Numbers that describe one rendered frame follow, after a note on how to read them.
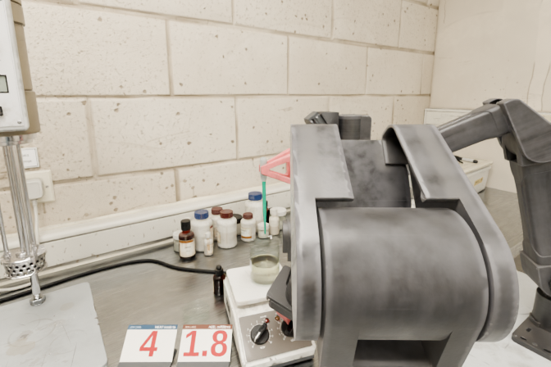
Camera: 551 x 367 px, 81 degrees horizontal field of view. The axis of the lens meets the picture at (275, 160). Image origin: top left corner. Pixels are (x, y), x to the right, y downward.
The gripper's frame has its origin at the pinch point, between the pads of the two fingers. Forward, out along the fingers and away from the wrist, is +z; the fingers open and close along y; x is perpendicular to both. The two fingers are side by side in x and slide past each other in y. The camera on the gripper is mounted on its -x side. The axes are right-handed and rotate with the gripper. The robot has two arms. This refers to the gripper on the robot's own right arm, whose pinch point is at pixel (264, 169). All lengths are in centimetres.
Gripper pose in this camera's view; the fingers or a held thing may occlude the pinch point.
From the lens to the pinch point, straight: 60.7
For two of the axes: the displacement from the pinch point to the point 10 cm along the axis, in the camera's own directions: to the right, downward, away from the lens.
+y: 2.9, 1.9, -9.4
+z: -9.6, 0.6, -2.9
